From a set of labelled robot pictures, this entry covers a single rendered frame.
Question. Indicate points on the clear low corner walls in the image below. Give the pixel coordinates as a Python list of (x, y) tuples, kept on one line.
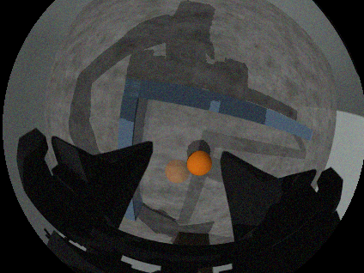
[(140, 135)]

